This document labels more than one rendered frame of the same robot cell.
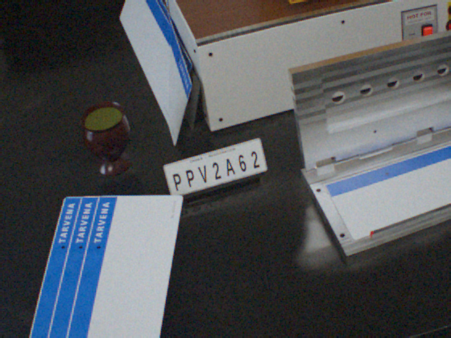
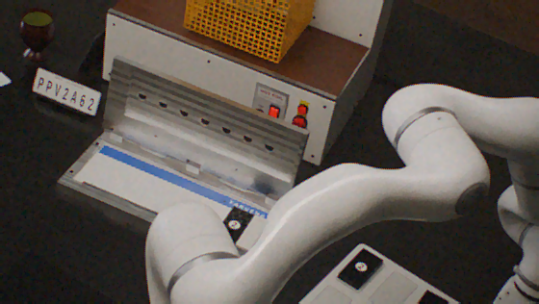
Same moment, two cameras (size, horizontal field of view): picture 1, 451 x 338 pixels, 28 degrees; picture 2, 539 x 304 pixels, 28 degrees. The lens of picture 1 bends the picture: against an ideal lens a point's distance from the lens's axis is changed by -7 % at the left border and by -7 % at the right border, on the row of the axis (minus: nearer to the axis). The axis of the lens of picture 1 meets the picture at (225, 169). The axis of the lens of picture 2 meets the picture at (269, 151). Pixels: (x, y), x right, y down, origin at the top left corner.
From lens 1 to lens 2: 1.37 m
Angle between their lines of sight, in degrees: 20
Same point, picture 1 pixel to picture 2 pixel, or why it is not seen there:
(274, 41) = (157, 43)
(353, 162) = (137, 147)
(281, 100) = not seen: hidden behind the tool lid
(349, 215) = (91, 166)
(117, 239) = not seen: outside the picture
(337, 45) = (200, 76)
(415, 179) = (152, 183)
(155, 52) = not seen: hidden behind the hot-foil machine
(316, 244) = (61, 167)
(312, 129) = (115, 103)
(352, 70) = (157, 84)
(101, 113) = (42, 16)
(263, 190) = (81, 124)
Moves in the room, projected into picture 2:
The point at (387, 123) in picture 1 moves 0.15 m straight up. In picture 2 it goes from (166, 137) to (173, 81)
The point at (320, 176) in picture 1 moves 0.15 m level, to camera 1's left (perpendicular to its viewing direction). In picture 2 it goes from (110, 139) to (58, 108)
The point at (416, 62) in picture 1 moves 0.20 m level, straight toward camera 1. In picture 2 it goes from (206, 110) to (125, 141)
